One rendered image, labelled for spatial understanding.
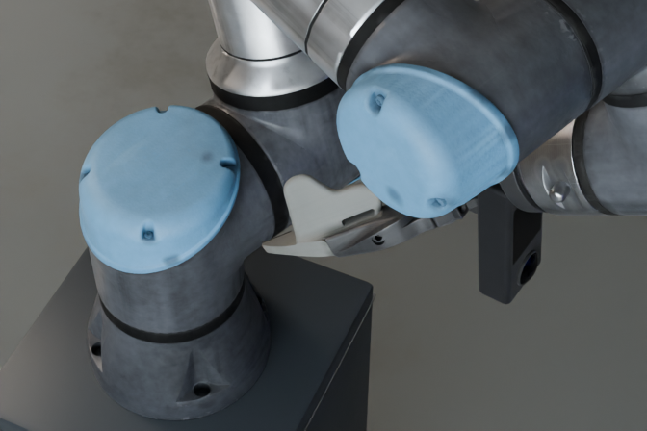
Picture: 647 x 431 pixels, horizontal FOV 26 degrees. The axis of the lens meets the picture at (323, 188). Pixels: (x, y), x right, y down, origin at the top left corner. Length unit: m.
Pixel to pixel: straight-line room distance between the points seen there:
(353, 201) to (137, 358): 0.28
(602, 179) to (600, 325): 1.41
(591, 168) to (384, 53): 0.17
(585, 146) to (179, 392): 0.46
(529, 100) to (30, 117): 1.87
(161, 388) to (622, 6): 0.56
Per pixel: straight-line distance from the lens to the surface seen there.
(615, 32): 0.68
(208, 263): 1.02
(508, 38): 0.65
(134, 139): 1.02
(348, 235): 0.89
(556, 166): 0.79
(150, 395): 1.12
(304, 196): 0.89
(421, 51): 0.64
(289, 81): 1.02
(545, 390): 2.11
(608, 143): 0.77
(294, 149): 1.04
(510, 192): 0.82
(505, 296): 0.93
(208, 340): 1.09
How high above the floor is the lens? 1.77
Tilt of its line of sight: 50 degrees down
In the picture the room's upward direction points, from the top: straight up
